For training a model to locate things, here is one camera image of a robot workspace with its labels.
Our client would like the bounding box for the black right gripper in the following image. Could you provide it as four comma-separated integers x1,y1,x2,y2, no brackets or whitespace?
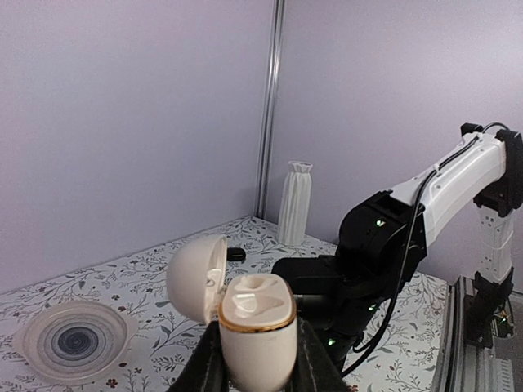
271,256,347,306

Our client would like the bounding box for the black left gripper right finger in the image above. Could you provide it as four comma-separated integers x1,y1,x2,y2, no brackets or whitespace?
285,317,347,392

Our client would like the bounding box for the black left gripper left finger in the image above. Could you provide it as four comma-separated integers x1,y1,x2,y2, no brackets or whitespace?
167,321,229,392

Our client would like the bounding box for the white earbuds charging case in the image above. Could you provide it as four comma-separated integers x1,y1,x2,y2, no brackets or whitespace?
166,235,297,391

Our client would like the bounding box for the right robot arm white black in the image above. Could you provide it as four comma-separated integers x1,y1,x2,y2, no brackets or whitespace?
272,123,522,375

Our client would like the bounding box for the white ribbed vase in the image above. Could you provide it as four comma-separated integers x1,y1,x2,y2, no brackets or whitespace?
278,161,313,246

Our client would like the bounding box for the swirl patterned shallow plate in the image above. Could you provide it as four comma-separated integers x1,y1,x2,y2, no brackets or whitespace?
12,301,139,385

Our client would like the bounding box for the aluminium front rail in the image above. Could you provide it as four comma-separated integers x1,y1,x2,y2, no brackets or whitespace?
430,277,522,391

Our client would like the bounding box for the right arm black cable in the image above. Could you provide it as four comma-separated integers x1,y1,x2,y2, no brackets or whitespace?
341,122,512,376

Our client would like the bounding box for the right aluminium frame post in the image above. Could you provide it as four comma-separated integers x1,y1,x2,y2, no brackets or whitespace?
254,0,287,219

